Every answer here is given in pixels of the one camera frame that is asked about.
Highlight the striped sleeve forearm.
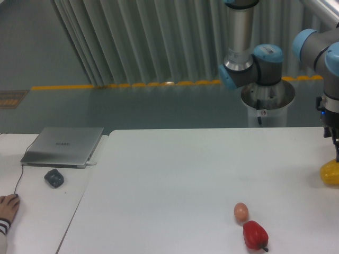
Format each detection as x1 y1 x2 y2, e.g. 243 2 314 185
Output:
0 218 11 254

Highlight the grey pleated curtain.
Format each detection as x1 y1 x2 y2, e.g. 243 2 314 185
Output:
52 1 338 87

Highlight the black mouse cable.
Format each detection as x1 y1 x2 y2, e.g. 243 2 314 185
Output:
13 132 43 195

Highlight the white usb dongle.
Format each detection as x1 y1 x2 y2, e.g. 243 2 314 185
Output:
86 161 97 166

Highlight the yellow bell pepper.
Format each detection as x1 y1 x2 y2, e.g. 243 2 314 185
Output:
320 159 339 187

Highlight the silver laptop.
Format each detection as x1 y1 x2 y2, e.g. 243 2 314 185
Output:
21 127 104 168

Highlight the red bell pepper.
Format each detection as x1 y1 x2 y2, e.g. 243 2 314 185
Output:
243 220 269 252

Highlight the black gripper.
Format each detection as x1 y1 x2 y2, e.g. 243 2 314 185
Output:
316 95 339 162

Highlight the brown egg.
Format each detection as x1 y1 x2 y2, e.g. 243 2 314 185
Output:
234 203 249 222

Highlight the black small gadget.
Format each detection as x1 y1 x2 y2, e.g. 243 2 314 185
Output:
44 169 64 188

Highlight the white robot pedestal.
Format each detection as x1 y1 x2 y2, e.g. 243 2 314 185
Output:
241 80 295 128

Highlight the black pedestal cable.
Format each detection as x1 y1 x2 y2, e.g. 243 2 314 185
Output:
255 99 263 126

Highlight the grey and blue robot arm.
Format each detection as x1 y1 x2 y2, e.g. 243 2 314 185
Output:
219 1 338 147

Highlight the person's hand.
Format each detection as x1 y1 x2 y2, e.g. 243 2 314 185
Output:
0 194 20 223

